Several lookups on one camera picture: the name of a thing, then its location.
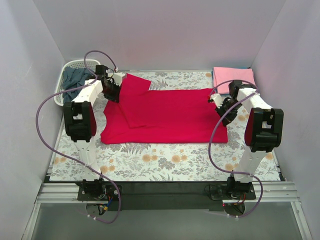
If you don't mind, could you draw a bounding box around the folded pink t shirt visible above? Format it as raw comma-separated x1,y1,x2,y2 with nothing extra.
212,66,258,95

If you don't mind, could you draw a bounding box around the purple cable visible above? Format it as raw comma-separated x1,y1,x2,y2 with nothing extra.
35,49,123,224
208,80,264,220

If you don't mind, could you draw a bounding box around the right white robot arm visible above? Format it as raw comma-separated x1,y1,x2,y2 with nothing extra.
210,79,284,199

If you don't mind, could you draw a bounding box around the floral patterned table mat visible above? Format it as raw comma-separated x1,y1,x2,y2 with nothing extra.
48,71,281,182

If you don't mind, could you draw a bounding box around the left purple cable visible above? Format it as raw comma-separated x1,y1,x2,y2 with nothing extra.
35,49,123,224

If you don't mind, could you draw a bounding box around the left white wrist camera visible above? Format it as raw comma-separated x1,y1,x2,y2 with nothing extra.
111,71,127,87

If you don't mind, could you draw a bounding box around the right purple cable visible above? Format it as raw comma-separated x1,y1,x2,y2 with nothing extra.
208,80,264,220

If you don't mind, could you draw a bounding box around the dark blue-grey t shirt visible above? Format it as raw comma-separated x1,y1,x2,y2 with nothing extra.
62,66,95,103

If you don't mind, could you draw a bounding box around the aluminium frame rail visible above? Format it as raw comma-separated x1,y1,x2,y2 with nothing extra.
36,181,300,204

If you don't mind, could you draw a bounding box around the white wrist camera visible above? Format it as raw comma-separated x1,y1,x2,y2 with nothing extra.
111,71,127,87
207,93,224,108

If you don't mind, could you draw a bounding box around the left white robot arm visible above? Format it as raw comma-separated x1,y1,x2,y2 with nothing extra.
63,65,127,200

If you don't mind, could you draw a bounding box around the red t shirt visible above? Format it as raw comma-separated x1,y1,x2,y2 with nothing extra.
100,74,228,145

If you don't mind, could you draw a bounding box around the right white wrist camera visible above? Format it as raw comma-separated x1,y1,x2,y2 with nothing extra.
207,93,224,108

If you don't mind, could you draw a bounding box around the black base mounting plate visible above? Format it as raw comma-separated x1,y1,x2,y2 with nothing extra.
77,180,257,211

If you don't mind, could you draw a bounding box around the white plastic laundry basket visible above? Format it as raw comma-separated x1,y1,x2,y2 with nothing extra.
54,59,101,107

